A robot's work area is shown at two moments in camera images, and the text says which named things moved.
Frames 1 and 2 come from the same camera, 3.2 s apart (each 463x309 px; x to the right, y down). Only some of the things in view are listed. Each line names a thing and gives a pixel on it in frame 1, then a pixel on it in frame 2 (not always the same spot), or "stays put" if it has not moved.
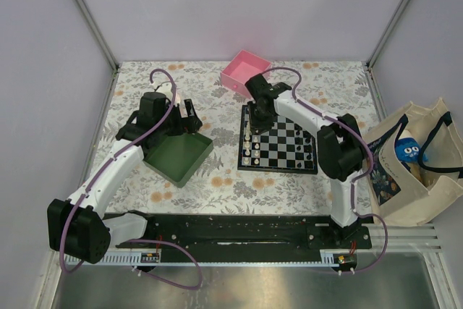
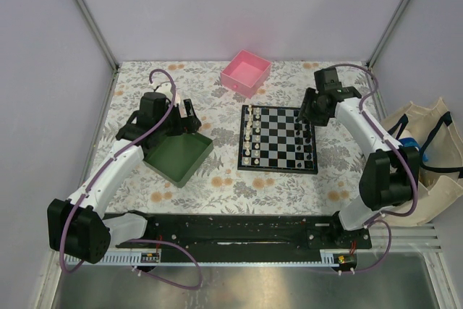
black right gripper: x=254 y=124 → x=305 y=110
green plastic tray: x=176 y=157 stays put
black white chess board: x=287 y=147 stays put
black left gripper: x=186 y=125 stays put
